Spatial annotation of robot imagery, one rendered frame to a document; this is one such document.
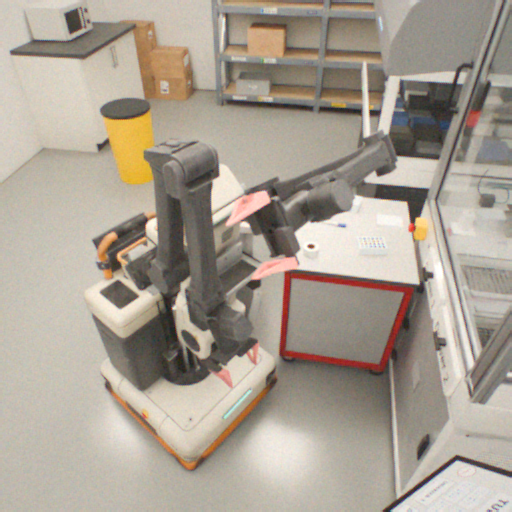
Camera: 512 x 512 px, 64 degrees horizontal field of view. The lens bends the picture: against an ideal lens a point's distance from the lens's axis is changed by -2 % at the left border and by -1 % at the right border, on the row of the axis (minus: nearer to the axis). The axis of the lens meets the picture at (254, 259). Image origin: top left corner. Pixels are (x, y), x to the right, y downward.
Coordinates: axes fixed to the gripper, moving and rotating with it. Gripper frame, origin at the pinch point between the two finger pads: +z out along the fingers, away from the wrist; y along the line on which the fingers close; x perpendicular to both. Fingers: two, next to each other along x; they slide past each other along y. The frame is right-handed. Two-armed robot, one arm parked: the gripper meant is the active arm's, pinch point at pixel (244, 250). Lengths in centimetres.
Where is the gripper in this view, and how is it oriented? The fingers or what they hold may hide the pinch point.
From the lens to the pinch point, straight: 66.1
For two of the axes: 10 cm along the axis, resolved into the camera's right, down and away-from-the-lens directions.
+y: 4.0, 8.8, 2.5
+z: -5.8, 4.6, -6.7
